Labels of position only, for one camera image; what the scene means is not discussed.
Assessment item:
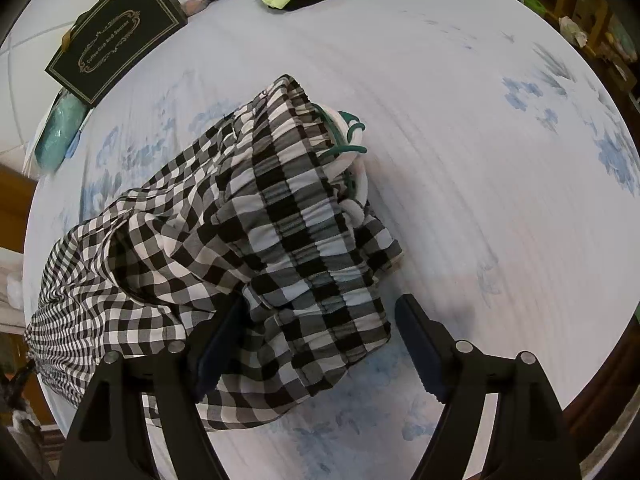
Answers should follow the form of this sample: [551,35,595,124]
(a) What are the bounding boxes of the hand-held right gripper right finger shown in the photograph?
[394,293,584,480]

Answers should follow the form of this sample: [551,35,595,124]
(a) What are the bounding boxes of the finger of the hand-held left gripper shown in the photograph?
[2,359,40,397]

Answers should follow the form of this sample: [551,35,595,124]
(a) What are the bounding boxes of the black gift box gold print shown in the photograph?
[44,0,189,107]

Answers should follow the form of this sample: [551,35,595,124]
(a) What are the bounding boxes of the black white checkered garment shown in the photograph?
[23,74,405,434]

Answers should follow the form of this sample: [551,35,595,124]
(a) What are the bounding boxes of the wooden headboard frame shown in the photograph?
[0,160,38,253]

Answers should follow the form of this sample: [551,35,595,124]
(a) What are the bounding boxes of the teal pillow in plastic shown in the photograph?
[33,91,89,171]

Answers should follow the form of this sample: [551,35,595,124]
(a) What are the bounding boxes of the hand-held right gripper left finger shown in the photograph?
[57,297,247,480]

